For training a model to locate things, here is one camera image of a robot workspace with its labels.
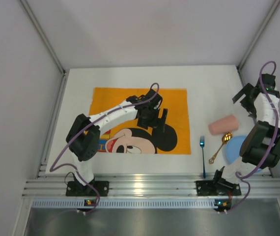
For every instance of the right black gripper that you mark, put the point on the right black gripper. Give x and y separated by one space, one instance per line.
245 97

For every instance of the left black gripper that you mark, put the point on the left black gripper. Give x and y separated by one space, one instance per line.
158 120

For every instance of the orange Mickey Mouse placemat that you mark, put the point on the orange Mickey Mouse placemat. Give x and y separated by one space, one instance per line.
130 139

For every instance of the pink plastic cup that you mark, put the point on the pink plastic cup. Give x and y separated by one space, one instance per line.
224 125

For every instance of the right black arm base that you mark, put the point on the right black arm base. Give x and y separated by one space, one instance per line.
207 188

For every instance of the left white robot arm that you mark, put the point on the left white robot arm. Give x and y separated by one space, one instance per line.
84 135

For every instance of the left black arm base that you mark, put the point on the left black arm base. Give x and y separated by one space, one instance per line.
76 189

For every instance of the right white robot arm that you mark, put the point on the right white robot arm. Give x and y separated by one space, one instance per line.
261 147

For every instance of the blue metal fork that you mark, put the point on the blue metal fork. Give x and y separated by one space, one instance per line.
202 144

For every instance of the gold ornate spoon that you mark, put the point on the gold ornate spoon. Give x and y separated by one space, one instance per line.
225 139

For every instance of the light blue plate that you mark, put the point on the light blue plate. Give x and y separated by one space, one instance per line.
233 158

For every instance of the aluminium mounting rail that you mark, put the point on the aluminium mounting rail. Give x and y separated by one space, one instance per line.
132 178

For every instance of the perforated cable duct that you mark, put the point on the perforated cable duct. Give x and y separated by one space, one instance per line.
130 203

